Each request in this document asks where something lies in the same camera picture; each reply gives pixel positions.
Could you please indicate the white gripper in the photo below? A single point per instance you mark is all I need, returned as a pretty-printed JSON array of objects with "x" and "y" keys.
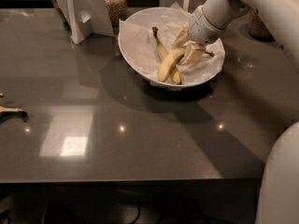
[{"x": 201, "y": 29}]

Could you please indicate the yellow banana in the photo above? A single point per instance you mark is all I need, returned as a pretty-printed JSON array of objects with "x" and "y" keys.
[{"x": 172, "y": 60}]

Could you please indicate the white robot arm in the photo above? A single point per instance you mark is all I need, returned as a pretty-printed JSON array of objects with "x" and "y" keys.
[{"x": 279, "y": 194}]

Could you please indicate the yellow-green banana underneath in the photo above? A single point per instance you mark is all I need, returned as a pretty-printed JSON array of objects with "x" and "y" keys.
[{"x": 162, "y": 52}]

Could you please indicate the white bowl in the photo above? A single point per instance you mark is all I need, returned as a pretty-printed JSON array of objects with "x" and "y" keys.
[{"x": 134, "y": 58}]

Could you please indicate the banana at left edge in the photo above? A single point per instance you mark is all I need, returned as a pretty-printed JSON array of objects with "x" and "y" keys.
[{"x": 10, "y": 110}]

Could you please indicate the white crumpled paper liner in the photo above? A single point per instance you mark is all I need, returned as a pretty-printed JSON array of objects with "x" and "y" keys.
[{"x": 140, "y": 44}]

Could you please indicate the left glass jar of grains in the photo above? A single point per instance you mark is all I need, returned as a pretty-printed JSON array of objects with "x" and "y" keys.
[{"x": 110, "y": 11}]

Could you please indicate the left white paper stand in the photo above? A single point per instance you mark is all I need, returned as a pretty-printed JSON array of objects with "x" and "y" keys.
[{"x": 81, "y": 27}]

